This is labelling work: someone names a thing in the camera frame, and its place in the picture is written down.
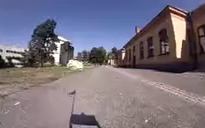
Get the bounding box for large dark green tree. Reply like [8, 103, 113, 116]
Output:
[22, 18, 62, 68]

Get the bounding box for grey cobblestone strip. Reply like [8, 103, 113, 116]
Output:
[106, 65, 205, 109]

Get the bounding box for grey asphalt pavement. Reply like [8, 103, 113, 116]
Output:
[119, 67, 205, 101]

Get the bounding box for small yellow building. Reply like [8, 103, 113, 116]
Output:
[108, 48, 126, 68]

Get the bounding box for dry grass verge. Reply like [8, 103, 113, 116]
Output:
[0, 63, 95, 98]

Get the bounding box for long pale building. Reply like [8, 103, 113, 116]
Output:
[0, 44, 28, 67]

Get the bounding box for pale bush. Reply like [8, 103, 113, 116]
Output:
[66, 59, 85, 71]

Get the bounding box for long yellow building, dark windows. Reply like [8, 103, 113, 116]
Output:
[122, 0, 205, 73]

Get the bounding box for grey asphalt road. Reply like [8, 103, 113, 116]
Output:
[0, 64, 205, 128]

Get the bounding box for row of trees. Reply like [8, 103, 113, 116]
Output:
[75, 46, 119, 65]

